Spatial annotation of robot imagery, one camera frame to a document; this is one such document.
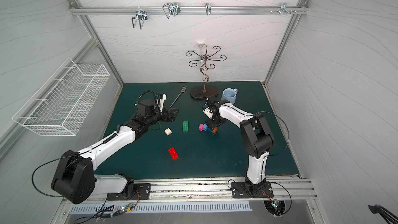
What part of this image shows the aluminium top rail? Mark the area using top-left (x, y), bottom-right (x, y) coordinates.
top-left (69, 5), bottom-right (309, 16)

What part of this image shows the brown metal mug tree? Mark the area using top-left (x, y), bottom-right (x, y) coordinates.
top-left (186, 44), bottom-right (227, 100)

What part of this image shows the black stand corner object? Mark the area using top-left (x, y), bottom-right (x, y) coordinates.
top-left (368, 204), bottom-right (398, 224)

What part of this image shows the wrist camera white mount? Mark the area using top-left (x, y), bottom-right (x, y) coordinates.
top-left (158, 93), bottom-right (166, 112)
top-left (203, 106), bottom-right (213, 119)

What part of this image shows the metal double hook middle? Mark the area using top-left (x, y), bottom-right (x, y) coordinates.
top-left (162, 2), bottom-right (181, 19)

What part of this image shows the green long lego brick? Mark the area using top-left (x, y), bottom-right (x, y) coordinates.
top-left (182, 121), bottom-right (189, 132)

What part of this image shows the silver metal fork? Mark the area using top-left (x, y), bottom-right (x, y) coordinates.
top-left (170, 86), bottom-right (187, 108)

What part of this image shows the red long lego brick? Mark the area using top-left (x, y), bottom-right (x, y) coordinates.
top-left (168, 147), bottom-right (178, 160)

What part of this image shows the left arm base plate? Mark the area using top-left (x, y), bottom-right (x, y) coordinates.
top-left (107, 184), bottom-right (151, 201)

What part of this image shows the white vent strip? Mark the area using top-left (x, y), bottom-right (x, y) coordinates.
top-left (69, 201), bottom-right (252, 215)

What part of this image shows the green table mat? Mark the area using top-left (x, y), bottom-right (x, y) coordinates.
top-left (93, 80), bottom-right (300, 181)

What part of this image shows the light blue mug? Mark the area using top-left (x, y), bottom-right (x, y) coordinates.
top-left (221, 88), bottom-right (238, 105)

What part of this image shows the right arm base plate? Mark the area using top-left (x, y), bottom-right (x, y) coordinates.
top-left (231, 181), bottom-right (274, 199)

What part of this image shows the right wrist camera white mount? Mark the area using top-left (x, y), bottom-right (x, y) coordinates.
top-left (203, 106), bottom-right (213, 119)

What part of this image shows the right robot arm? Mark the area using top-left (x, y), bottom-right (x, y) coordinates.
top-left (203, 96), bottom-right (284, 198)

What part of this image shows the cream square lego brick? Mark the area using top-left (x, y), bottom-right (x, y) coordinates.
top-left (164, 128), bottom-right (172, 136)

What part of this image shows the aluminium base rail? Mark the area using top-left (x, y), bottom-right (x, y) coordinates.
top-left (61, 177), bottom-right (318, 204)

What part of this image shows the metal double hook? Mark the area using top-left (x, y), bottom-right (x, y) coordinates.
top-left (162, 2), bottom-right (181, 19)
top-left (132, 9), bottom-right (148, 29)

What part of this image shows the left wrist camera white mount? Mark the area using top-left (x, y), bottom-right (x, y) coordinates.
top-left (158, 93), bottom-right (166, 112)

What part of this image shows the metal double hook left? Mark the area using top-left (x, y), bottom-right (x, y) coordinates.
top-left (132, 9), bottom-right (148, 29)

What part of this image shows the white wire basket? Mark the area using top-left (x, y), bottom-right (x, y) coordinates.
top-left (12, 58), bottom-right (110, 136)

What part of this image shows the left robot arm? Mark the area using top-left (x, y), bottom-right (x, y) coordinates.
top-left (50, 100), bottom-right (179, 204)

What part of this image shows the metal hook right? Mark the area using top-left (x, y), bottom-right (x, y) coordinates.
top-left (269, 3), bottom-right (297, 15)

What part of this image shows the small metal hook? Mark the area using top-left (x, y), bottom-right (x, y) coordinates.
top-left (205, 3), bottom-right (211, 16)

